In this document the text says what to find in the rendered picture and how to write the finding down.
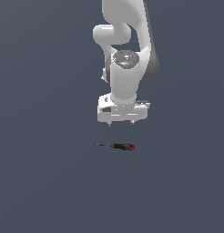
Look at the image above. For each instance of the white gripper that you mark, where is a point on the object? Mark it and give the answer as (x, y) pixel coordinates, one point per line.
(121, 113)

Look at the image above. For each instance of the red and black screwdriver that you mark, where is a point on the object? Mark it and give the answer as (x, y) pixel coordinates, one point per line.
(124, 146)

